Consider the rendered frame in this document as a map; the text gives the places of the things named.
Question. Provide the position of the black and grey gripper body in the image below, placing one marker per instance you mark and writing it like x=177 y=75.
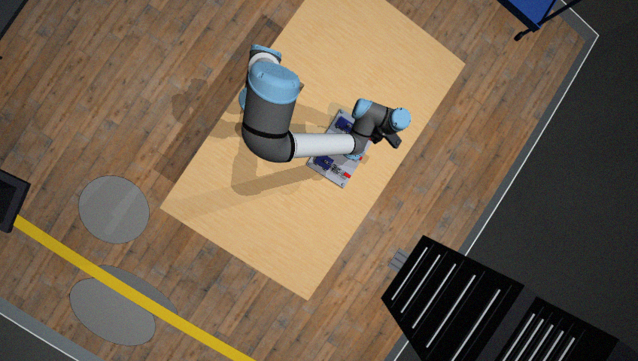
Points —
x=376 y=135

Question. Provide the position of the grey toggle clamp with red handle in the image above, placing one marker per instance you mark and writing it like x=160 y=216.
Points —
x=337 y=169

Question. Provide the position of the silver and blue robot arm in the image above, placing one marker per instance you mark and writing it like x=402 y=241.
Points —
x=268 y=108

